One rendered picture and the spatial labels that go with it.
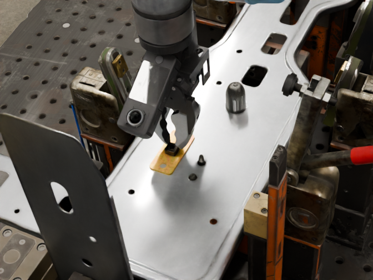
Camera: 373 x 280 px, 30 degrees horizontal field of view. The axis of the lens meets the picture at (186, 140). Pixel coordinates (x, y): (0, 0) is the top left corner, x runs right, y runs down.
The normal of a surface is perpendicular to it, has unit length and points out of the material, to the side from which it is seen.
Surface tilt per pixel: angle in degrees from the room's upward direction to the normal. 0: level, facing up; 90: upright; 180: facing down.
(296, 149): 90
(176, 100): 90
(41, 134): 90
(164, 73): 31
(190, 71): 0
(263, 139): 0
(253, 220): 90
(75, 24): 0
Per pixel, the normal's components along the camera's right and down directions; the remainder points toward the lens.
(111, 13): -0.07, -0.66
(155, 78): -0.26, -0.20
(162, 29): 0.00, 0.74
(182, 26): 0.57, 0.58
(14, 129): -0.44, 0.69
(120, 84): 0.86, 0.15
